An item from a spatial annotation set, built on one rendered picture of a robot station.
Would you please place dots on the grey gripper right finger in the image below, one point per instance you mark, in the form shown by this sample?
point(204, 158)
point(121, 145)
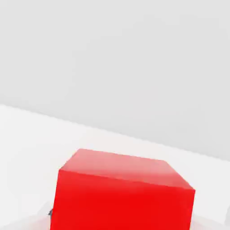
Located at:
point(227, 215)

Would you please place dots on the small red cube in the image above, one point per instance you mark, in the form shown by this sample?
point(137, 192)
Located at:
point(124, 197)

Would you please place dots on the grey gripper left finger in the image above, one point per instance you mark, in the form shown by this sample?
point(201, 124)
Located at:
point(50, 213)

